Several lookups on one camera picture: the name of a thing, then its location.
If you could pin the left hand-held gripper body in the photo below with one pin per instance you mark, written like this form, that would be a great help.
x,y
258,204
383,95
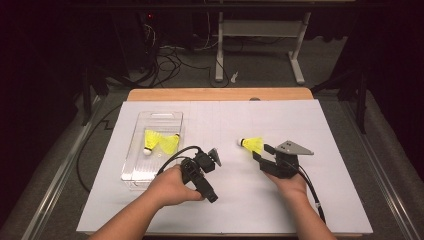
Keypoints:
x,y
200,166

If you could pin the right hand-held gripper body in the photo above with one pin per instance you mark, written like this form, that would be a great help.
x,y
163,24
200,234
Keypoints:
x,y
286,163

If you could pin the yellow plastic shuttlecock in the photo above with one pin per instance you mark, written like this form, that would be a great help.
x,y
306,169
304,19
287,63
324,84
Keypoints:
x,y
254,144
151,138
169,145

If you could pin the clear plastic box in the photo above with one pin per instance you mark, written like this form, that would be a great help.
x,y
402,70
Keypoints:
x,y
146,173

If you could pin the person's right hand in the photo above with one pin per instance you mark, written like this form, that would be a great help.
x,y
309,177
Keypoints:
x,y
290,188

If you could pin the person's left hand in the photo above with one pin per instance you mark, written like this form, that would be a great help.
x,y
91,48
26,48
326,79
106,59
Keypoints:
x,y
170,190

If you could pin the white table cover sheet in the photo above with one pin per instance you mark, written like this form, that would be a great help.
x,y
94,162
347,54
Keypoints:
x,y
216,126

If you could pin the wooden table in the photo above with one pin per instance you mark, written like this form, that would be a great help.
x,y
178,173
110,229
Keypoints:
x,y
200,94

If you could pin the small white floor object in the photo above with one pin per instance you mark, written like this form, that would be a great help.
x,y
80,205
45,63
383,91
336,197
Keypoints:
x,y
234,77

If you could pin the black metal stand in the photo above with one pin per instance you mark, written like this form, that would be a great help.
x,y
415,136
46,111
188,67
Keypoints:
x,y
360,100
87,96

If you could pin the dark computer tower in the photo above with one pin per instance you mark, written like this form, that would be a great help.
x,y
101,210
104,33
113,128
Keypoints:
x,y
140,40

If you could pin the metal floor rail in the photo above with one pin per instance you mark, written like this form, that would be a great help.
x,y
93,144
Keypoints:
x,y
56,180
383,180

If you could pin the white metal desk frame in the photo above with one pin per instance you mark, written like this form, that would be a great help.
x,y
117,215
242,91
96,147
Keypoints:
x,y
260,28

